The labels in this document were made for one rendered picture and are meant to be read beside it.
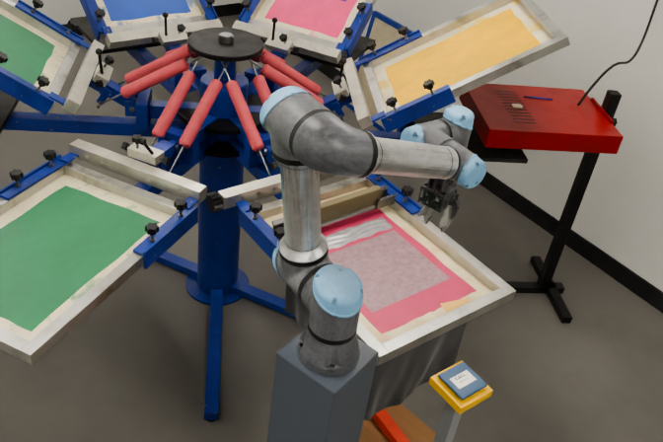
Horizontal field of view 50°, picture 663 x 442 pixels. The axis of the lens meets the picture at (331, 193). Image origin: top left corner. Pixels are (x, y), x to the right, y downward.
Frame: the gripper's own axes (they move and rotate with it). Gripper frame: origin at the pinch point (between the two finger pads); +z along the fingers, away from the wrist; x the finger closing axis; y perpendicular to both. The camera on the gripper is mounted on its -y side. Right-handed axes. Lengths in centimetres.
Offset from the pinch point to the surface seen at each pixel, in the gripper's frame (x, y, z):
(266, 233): -59, 1, 36
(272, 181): -75, -19, 32
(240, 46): -123, -50, 4
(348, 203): -47, -29, 32
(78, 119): -172, -6, 43
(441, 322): 6.8, -6.1, 37.3
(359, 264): -29, -13, 41
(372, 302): -15.3, -1.4, 40.8
